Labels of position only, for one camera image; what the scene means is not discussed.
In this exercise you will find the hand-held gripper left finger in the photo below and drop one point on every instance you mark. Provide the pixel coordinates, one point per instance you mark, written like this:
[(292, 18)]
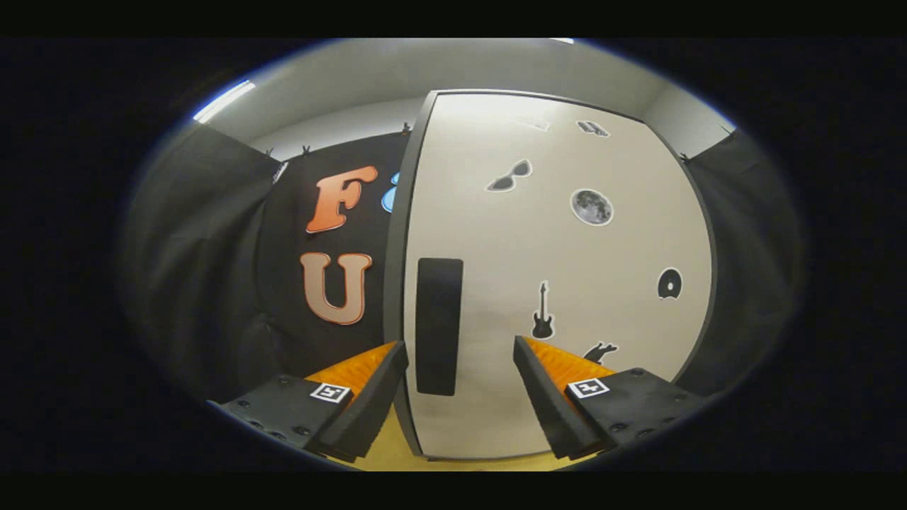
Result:
[(368, 411)]

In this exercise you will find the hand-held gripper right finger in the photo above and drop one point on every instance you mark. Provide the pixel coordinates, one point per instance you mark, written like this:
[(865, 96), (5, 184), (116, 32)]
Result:
[(549, 404)]

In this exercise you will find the grey cabinet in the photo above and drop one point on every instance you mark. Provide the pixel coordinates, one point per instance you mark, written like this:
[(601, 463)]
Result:
[(394, 283)]

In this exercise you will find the black backdrop cloth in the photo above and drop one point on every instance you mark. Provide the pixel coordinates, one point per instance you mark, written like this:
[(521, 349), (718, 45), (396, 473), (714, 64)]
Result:
[(212, 269)]

